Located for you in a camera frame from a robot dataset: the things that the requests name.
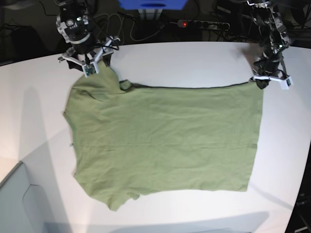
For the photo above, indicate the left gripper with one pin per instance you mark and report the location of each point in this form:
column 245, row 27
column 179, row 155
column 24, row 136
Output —
column 268, row 67

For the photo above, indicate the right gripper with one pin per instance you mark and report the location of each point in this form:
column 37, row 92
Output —
column 84, row 47

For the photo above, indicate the green T-shirt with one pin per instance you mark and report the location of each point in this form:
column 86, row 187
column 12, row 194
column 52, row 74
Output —
column 132, row 140

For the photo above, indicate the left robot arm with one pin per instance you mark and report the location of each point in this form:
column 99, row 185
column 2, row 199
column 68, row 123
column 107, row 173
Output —
column 274, row 40

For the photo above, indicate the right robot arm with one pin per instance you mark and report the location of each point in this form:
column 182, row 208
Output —
column 77, row 11

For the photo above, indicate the white power strip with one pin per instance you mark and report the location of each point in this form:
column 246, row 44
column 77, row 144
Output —
column 204, row 25

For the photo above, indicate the blue plastic box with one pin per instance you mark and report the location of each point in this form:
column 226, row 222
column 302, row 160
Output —
column 152, row 4

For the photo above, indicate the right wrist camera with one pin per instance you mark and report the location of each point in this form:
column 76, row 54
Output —
column 90, row 69

